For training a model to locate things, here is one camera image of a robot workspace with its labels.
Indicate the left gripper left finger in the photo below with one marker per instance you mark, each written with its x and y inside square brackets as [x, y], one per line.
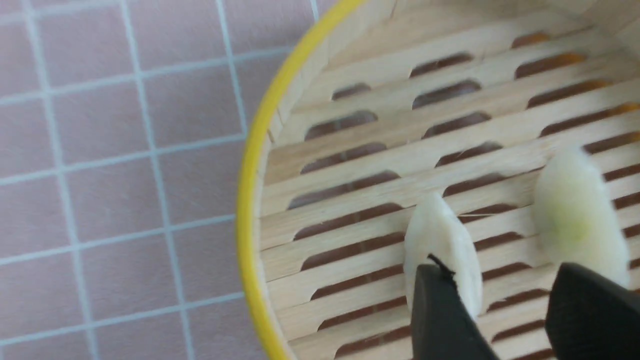
[441, 327]

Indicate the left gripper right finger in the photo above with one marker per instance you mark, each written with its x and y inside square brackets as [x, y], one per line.
[590, 317]

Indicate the greenish dumpling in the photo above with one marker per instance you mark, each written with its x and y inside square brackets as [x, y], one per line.
[576, 220]

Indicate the white dumpling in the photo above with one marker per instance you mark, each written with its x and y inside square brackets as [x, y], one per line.
[434, 229]

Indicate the bamboo steamer tray yellow rim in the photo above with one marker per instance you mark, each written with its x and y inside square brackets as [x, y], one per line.
[385, 101]

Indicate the pink checkered tablecloth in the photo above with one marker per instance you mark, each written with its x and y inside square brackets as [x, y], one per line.
[122, 131]

